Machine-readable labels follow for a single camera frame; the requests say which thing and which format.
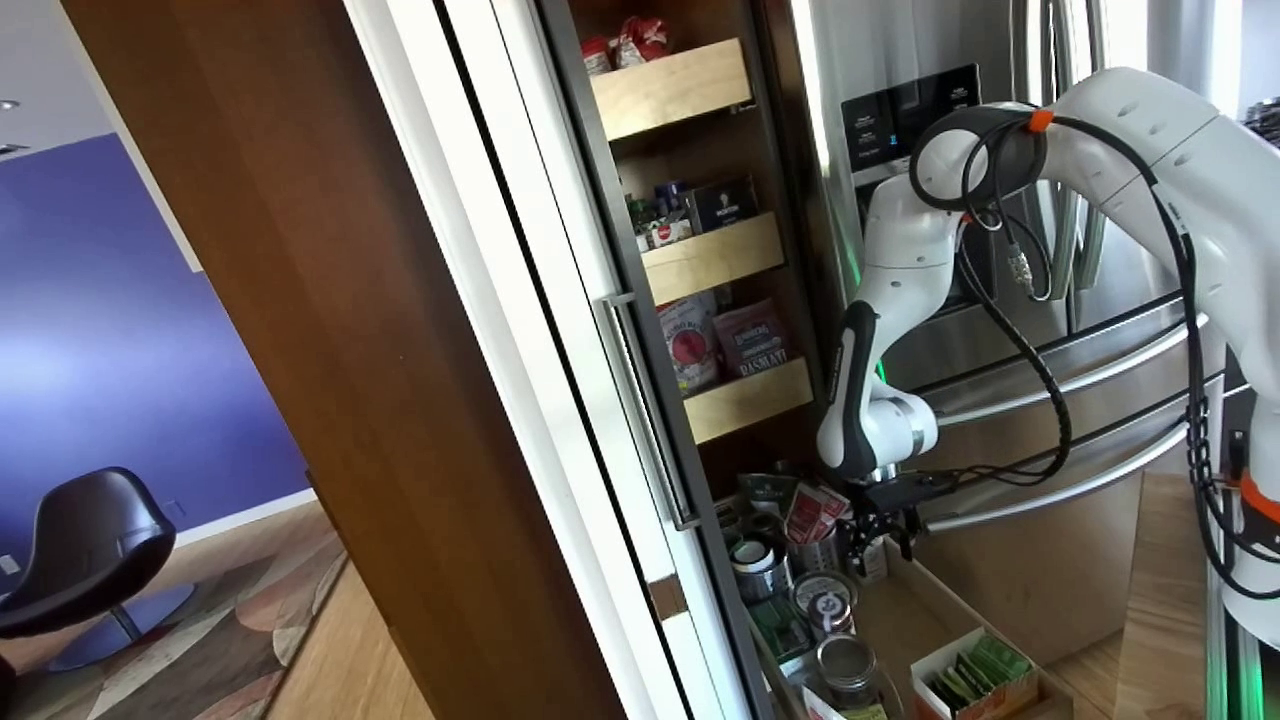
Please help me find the wooden pantry shelf lower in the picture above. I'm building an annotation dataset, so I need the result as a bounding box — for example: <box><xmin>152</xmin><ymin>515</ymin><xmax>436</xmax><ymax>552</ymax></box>
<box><xmin>686</xmin><ymin>359</ymin><xmax>812</xmax><ymax>446</ymax></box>

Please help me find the dark glass jar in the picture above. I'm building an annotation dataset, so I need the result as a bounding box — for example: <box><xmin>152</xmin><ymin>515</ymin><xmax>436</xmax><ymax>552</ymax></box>
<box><xmin>730</xmin><ymin>538</ymin><xmax>787</xmax><ymax>603</ymax></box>

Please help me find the black swivel chair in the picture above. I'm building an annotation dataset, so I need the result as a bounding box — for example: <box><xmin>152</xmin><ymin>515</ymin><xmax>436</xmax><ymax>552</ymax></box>
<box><xmin>0</xmin><ymin>467</ymin><xmax>191</xmax><ymax>676</ymax></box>

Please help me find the green tea bag box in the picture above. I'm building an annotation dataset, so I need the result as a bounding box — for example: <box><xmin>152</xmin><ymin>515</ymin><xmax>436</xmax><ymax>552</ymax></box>
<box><xmin>908</xmin><ymin>627</ymin><xmax>1044</xmax><ymax>720</ymax></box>

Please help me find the wooden pantry shelf middle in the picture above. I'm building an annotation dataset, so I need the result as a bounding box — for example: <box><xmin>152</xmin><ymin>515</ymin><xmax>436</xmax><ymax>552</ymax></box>
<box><xmin>646</xmin><ymin>214</ymin><xmax>784</xmax><ymax>306</ymax></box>

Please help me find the red snack packet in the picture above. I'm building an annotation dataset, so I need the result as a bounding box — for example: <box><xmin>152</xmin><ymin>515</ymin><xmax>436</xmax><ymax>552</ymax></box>
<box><xmin>784</xmin><ymin>483</ymin><xmax>854</xmax><ymax>572</ymax></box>

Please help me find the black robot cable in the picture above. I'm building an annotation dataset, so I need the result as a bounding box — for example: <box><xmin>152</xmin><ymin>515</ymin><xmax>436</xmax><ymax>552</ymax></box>
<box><xmin>908</xmin><ymin>102</ymin><xmax>1280</xmax><ymax>603</ymax></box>

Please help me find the big round tin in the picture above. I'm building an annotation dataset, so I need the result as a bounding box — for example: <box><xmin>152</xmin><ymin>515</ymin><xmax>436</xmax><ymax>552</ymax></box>
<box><xmin>817</xmin><ymin>635</ymin><xmax>884</xmax><ymax>707</ymax></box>

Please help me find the red packet on shelf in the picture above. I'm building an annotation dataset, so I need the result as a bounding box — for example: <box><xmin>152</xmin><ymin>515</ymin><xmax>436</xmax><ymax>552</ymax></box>
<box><xmin>662</xmin><ymin>297</ymin><xmax>720</xmax><ymax>393</ymax></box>

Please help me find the wooden pantry shelf upper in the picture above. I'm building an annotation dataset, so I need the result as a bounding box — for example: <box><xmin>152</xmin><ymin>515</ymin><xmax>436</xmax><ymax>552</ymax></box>
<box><xmin>593</xmin><ymin>39</ymin><xmax>753</xmax><ymax>142</ymax></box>

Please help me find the stainless steel refrigerator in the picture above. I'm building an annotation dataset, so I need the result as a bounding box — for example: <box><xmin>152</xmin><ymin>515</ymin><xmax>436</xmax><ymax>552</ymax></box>
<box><xmin>787</xmin><ymin>0</ymin><xmax>1184</xmax><ymax>661</ymax></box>

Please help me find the white lidded jar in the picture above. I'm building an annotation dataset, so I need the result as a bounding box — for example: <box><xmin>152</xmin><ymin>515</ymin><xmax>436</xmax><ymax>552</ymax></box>
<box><xmin>797</xmin><ymin>576</ymin><xmax>856</xmax><ymax>639</ymax></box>

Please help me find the dark pantry cabinet door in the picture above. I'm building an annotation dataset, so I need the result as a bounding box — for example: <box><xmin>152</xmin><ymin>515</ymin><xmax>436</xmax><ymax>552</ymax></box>
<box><xmin>346</xmin><ymin>0</ymin><xmax>757</xmax><ymax>720</ymax></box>

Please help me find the wooden pantry shelf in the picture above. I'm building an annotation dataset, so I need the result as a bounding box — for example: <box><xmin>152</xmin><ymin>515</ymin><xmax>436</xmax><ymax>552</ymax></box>
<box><xmin>593</xmin><ymin>39</ymin><xmax>753</xmax><ymax>142</ymax></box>
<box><xmin>646</xmin><ymin>214</ymin><xmax>784</xmax><ymax>306</ymax></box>
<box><xmin>686</xmin><ymin>359</ymin><xmax>812</xmax><ymax>446</ymax></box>

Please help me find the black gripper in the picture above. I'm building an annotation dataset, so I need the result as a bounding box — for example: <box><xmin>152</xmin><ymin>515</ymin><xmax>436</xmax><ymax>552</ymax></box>
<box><xmin>844</xmin><ymin>480</ymin><xmax>919</xmax><ymax>552</ymax></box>

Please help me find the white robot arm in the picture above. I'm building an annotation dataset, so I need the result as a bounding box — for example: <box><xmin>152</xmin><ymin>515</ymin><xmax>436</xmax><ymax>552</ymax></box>
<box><xmin>817</xmin><ymin>68</ymin><xmax>1280</xmax><ymax>647</ymax></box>

